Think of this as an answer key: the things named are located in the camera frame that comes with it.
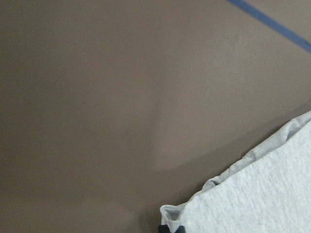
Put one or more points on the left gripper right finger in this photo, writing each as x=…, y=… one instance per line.
x=181, y=229

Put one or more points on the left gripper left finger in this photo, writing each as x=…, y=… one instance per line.
x=163, y=229

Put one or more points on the grey cartoon print t-shirt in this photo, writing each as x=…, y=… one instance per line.
x=266, y=191

